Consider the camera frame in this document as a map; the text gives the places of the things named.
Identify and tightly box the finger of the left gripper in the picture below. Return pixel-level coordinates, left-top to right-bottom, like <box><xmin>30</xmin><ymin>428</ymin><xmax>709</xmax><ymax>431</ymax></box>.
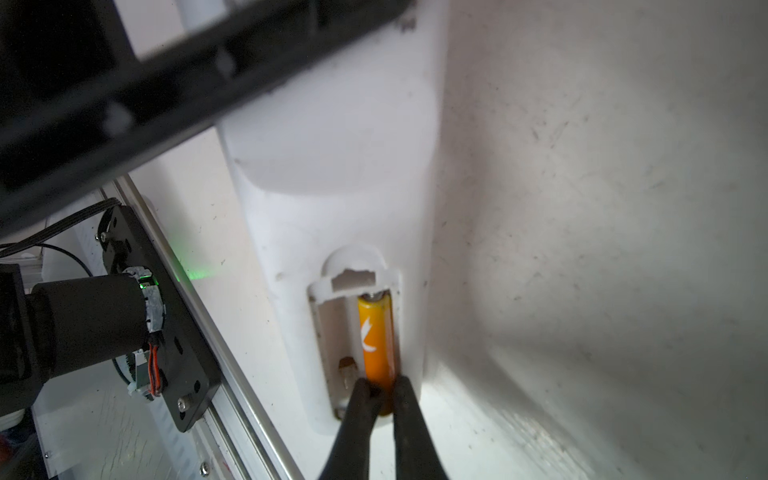
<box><xmin>1</xmin><ymin>1</ymin><xmax>407</xmax><ymax>234</ymax></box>

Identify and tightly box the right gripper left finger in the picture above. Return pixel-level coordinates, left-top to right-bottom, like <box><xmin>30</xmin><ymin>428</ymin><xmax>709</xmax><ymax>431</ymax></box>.
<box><xmin>319</xmin><ymin>378</ymin><xmax>386</xmax><ymax>480</ymax></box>

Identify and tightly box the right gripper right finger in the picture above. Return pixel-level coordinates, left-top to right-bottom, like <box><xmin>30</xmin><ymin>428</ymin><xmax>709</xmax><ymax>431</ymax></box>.
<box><xmin>392</xmin><ymin>375</ymin><xmax>448</xmax><ymax>480</ymax></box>

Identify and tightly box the orange battery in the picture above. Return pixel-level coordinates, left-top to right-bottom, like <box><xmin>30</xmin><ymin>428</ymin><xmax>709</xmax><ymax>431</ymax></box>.
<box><xmin>357</xmin><ymin>291</ymin><xmax>397</xmax><ymax>417</ymax></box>

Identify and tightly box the white remote control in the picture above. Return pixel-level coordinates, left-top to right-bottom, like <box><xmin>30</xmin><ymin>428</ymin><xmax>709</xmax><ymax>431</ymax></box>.
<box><xmin>191</xmin><ymin>1</ymin><xmax>449</xmax><ymax>434</ymax></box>

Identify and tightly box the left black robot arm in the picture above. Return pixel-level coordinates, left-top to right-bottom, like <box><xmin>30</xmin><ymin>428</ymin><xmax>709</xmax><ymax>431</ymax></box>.
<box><xmin>1</xmin><ymin>1</ymin><xmax>407</xmax><ymax>429</ymax></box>

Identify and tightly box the aluminium front rail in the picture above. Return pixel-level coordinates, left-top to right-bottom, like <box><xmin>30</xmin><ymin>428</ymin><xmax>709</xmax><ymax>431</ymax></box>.
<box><xmin>101</xmin><ymin>176</ymin><xmax>302</xmax><ymax>479</ymax></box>

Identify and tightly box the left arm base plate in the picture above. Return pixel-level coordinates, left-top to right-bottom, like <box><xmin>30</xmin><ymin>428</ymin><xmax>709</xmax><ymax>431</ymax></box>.
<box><xmin>97</xmin><ymin>205</ymin><xmax>222</xmax><ymax>432</ymax></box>

